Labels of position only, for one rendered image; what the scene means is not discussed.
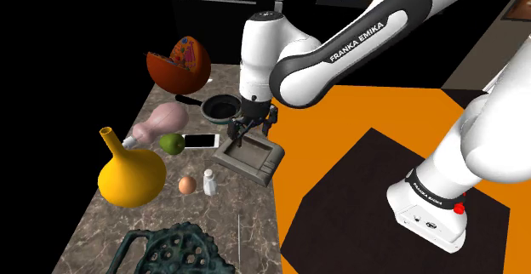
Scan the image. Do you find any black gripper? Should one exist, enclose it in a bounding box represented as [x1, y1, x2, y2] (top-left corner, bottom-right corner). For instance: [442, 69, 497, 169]
[226, 98, 278, 148]

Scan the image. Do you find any grey square tray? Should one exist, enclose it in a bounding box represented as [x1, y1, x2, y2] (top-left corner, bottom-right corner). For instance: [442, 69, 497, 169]
[211, 133, 286, 188]

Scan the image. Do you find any black frying pan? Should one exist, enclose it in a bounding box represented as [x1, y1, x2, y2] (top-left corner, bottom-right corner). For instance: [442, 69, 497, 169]
[174, 94, 243, 125]

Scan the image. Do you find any white smartphone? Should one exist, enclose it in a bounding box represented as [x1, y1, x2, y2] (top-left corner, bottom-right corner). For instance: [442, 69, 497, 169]
[181, 133, 221, 149]

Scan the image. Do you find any white salt shaker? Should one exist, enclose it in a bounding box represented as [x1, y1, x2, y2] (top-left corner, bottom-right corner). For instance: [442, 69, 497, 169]
[203, 168, 218, 197]

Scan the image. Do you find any green apple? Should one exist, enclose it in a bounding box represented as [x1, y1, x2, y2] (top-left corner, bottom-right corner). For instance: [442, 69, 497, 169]
[158, 133, 186, 156]

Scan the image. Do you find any brown egg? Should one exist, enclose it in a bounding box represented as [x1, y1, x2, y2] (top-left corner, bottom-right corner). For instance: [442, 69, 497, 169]
[178, 175, 197, 196]

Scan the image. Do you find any pink bulb-shaped bottle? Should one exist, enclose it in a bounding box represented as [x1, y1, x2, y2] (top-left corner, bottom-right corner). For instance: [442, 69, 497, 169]
[122, 101, 190, 150]

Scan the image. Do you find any orange cut-open cell model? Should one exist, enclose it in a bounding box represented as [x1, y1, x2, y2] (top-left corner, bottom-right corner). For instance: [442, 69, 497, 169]
[146, 35, 212, 96]

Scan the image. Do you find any thin metal rod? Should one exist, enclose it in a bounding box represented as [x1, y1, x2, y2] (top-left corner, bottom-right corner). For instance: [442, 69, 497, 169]
[237, 214, 243, 267]

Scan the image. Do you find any yellow round vase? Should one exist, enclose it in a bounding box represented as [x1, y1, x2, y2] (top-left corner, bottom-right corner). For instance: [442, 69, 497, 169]
[97, 126, 168, 208]

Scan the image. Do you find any dark robot stand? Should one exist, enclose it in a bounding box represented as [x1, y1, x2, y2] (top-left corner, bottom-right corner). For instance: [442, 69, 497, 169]
[280, 127, 511, 274]

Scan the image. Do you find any dark green ornate basket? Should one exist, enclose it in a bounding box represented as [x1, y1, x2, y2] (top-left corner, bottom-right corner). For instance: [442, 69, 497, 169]
[105, 221, 237, 274]

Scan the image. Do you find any brown framed wall picture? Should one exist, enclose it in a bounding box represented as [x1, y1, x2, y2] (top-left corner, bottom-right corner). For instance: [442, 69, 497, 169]
[500, 0, 531, 22]

